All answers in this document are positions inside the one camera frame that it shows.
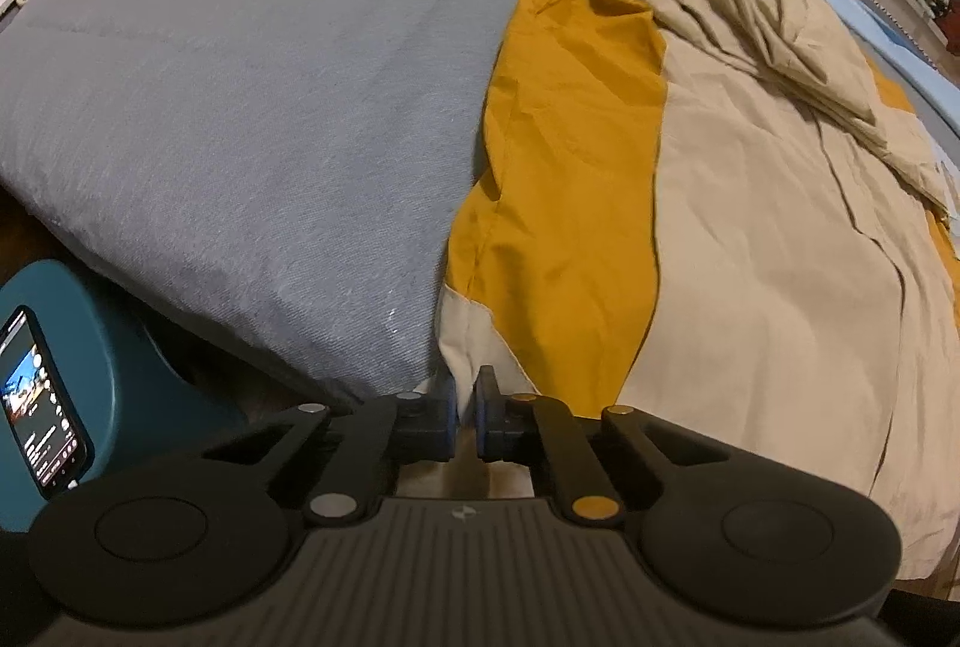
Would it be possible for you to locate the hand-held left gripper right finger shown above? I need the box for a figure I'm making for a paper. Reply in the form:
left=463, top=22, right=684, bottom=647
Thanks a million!
left=474, top=366, right=740, bottom=526

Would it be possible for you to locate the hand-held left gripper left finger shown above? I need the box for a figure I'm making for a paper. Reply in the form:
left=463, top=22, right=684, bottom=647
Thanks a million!
left=199, top=383, right=460, bottom=529

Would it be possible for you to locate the beige and mustard hooded jacket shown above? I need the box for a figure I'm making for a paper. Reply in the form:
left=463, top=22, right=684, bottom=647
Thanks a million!
left=431, top=0, right=960, bottom=580

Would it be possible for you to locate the teal stool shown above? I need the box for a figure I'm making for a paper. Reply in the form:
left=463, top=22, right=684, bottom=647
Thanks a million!
left=0, top=258, right=250, bottom=535

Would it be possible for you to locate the grey printed duvet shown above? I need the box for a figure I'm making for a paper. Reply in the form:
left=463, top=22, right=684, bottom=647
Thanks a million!
left=0, top=0, right=960, bottom=409

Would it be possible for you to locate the black smartphone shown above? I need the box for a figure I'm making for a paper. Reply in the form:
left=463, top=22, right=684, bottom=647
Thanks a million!
left=0, top=305, right=95, bottom=499

